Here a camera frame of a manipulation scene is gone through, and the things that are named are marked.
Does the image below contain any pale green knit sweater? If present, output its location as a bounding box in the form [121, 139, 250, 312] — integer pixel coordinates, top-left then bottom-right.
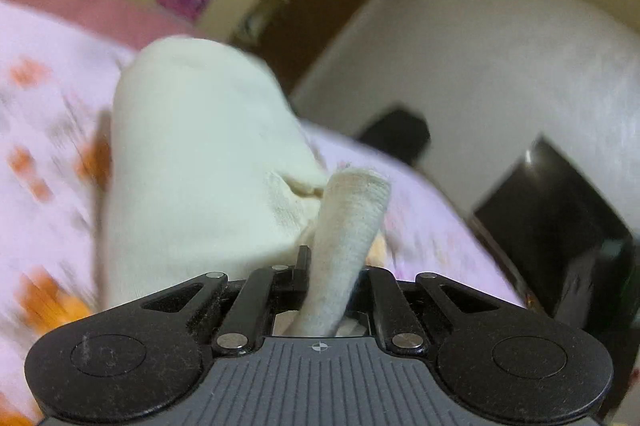
[100, 36, 390, 337]

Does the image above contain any black bag on floor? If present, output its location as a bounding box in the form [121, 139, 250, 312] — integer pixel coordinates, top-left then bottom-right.
[356, 104, 431, 167]

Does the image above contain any black television screen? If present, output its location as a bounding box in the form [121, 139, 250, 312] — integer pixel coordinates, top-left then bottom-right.
[473, 137, 639, 334]

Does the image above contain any dark brown wooden door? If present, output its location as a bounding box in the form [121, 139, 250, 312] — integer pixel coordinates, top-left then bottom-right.
[239, 0, 369, 94]

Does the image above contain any lilac floral bed sheet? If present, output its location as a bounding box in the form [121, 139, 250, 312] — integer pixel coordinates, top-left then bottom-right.
[1, 2, 521, 425]

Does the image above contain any pink checked bed cover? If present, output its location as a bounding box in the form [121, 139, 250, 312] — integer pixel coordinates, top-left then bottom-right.
[7, 0, 202, 50]

